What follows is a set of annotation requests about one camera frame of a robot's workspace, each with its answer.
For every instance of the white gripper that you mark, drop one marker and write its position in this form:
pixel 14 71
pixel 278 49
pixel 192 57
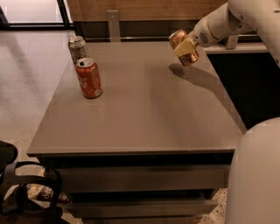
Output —
pixel 201 32

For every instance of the orange gold soda can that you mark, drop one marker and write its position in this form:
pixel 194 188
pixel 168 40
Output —
pixel 186 60

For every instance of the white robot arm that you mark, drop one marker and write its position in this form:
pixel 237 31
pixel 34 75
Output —
pixel 253 191

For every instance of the red soda can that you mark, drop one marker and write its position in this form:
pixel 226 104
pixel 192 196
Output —
pixel 89 78

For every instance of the silver green soda can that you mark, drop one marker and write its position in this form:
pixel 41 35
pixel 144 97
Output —
pixel 77 48

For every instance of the grey side shelf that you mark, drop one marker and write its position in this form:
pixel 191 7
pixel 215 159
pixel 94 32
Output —
pixel 257 47

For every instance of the grey upper drawer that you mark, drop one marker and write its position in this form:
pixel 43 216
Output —
pixel 145 178

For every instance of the grey drawer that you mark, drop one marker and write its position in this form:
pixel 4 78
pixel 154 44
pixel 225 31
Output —
pixel 145 178
pixel 152 208

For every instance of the grey lower drawer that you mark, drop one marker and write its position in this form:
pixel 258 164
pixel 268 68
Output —
pixel 152 208

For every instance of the crumpled snack bag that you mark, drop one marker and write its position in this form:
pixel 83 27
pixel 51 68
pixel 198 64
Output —
pixel 44 193

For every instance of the black office chair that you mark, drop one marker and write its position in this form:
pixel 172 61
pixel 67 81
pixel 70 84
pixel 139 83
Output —
pixel 16 206

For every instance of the right metal bracket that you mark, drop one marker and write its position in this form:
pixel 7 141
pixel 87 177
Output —
pixel 231 42

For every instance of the metal bracket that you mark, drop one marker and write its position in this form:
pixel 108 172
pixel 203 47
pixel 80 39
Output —
pixel 231 42
pixel 113 25

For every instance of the left metal bracket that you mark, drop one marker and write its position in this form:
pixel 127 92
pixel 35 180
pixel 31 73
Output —
pixel 113 25

